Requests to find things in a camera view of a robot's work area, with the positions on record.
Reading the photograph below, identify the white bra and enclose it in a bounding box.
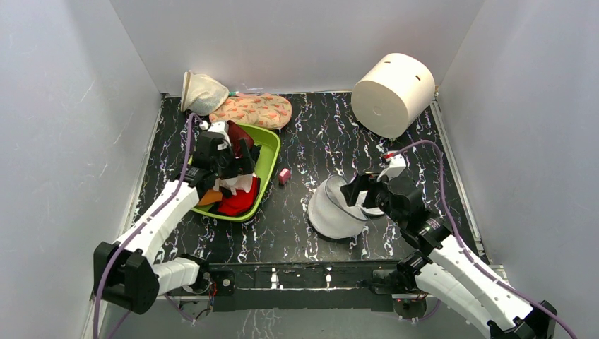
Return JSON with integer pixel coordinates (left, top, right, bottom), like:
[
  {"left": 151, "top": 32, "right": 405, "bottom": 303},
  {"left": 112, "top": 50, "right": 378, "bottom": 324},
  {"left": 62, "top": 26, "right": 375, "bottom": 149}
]
[{"left": 213, "top": 174, "right": 256, "bottom": 196}]

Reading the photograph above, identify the dark red bra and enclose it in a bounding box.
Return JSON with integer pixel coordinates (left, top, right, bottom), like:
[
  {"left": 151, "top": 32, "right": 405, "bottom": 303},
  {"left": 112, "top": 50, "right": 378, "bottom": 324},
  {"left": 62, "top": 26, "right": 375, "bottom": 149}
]
[{"left": 227, "top": 120, "right": 254, "bottom": 157}]

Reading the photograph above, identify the white mesh laundry bag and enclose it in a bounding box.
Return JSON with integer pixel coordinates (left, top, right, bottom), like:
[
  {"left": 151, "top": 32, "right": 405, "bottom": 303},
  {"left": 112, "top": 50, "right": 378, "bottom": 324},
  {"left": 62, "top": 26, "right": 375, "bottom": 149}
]
[{"left": 307, "top": 175, "right": 384, "bottom": 239}]

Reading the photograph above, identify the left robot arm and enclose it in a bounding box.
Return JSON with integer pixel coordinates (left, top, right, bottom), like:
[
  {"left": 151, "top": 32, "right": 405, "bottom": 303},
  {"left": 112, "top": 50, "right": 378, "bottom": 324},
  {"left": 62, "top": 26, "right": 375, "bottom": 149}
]
[{"left": 93, "top": 132, "right": 257, "bottom": 314}]

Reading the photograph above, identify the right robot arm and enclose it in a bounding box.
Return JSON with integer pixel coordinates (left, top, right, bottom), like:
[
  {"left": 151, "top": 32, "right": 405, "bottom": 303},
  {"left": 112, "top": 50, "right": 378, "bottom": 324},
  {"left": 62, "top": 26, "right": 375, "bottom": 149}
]
[{"left": 340, "top": 174, "right": 556, "bottom": 338}]

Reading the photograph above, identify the orange bra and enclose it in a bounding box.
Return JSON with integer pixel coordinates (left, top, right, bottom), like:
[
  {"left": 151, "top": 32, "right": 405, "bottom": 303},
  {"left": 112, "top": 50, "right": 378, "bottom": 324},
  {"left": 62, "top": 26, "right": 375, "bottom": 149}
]
[{"left": 196, "top": 189, "right": 223, "bottom": 207}]

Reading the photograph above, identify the floral pink laundry bag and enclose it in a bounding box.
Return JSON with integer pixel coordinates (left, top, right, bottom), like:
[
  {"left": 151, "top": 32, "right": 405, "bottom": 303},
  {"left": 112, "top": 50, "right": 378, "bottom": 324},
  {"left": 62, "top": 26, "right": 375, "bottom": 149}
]
[{"left": 208, "top": 93, "right": 292, "bottom": 130}]

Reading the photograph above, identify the beige mesh laundry bag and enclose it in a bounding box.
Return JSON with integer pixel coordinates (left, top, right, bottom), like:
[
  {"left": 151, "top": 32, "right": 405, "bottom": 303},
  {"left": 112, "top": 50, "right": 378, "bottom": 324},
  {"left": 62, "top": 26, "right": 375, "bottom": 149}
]
[{"left": 180, "top": 71, "right": 230, "bottom": 116}]

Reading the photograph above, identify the green plastic basin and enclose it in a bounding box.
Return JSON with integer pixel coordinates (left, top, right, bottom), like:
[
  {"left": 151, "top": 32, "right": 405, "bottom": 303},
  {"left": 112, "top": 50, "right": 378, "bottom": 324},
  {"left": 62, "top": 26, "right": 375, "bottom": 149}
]
[{"left": 191, "top": 124, "right": 281, "bottom": 222}]

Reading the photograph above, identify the small pink block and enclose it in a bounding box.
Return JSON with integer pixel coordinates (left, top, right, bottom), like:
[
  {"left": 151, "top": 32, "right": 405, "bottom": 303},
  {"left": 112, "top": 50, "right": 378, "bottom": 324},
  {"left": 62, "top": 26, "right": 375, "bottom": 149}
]
[{"left": 278, "top": 168, "right": 291, "bottom": 185}]

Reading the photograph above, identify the large white cylinder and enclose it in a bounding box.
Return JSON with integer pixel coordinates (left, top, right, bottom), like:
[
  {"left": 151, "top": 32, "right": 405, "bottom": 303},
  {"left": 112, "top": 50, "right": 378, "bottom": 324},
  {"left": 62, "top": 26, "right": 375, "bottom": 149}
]
[{"left": 351, "top": 53, "right": 436, "bottom": 138}]

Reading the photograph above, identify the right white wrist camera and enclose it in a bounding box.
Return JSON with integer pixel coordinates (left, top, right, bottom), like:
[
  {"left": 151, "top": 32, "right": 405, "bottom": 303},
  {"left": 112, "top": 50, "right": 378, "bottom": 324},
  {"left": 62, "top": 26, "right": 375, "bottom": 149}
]
[{"left": 377, "top": 151, "right": 407, "bottom": 182}]

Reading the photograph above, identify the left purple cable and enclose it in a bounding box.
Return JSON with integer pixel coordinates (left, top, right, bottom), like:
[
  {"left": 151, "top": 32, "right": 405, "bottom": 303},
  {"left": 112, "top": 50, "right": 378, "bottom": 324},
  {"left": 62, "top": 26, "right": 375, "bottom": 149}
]
[{"left": 93, "top": 113, "right": 207, "bottom": 339}]

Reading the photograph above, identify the purple cable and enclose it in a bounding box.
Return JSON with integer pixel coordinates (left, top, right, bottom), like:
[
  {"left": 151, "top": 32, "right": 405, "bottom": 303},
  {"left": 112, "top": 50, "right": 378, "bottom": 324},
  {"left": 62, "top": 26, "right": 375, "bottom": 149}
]
[
  {"left": 93, "top": 113, "right": 207, "bottom": 339},
  {"left": 388, "top": 139, "right": 579, "bottom": 339}
]

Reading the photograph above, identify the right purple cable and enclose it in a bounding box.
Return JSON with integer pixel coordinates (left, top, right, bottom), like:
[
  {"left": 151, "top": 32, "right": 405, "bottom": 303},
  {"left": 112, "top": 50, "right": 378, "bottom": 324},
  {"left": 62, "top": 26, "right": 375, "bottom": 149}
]
[{"left": 388, "top": 139, "right": 579, "bottom": 339}]

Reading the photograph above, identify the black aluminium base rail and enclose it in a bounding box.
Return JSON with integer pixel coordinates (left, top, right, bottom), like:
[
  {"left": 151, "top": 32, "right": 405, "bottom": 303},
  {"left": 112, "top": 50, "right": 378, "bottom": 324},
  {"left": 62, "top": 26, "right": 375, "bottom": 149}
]
[{"left": 91, "top": 259, "right": 514, "bottom": 323}]

